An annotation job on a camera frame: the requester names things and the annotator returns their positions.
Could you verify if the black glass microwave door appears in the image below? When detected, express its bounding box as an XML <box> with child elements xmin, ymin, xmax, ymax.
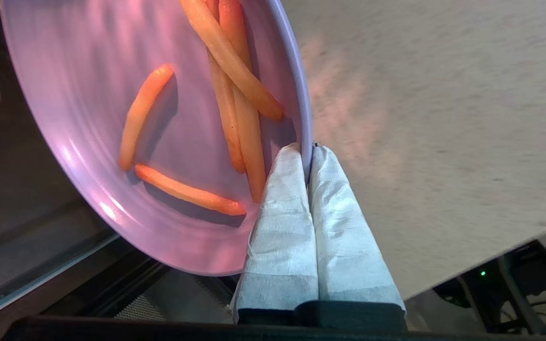
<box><xmin>0</xmin><ymin>0</ymin><xmax>169</xmax><ymax>327</ymax></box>

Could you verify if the purple plate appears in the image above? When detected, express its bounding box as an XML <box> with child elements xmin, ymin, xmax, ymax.
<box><xmin>0</xmin><ymin>0</ymin><xmax>313</xmax><ymax>277</ymax></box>

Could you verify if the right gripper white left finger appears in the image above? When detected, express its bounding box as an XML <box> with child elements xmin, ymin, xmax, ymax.
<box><xmin>232</xmin><ymin>143</ymin><xmax>319</xmax><ymax>325</ymax></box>

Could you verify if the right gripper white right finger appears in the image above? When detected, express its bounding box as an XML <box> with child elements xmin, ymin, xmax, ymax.
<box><xmin>297</xmin><ymin>144</ymin><xmax>407</xmax><ymax>331</ymax></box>

